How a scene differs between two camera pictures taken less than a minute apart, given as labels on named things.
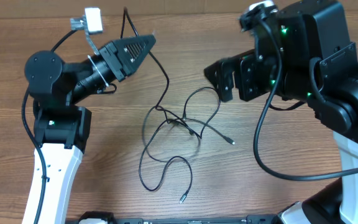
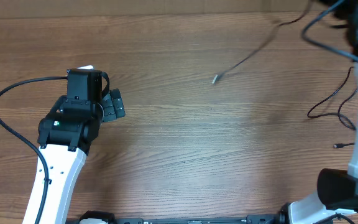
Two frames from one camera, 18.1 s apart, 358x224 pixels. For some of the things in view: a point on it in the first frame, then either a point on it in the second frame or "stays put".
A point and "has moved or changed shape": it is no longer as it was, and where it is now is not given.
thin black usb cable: (157, 107) has moved or changed shape
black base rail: (104, 217) stays put
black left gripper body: (108, 53) → (112, 107)
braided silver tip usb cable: (177, 157) has moved or changed shape
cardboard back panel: (45, 8) stays put
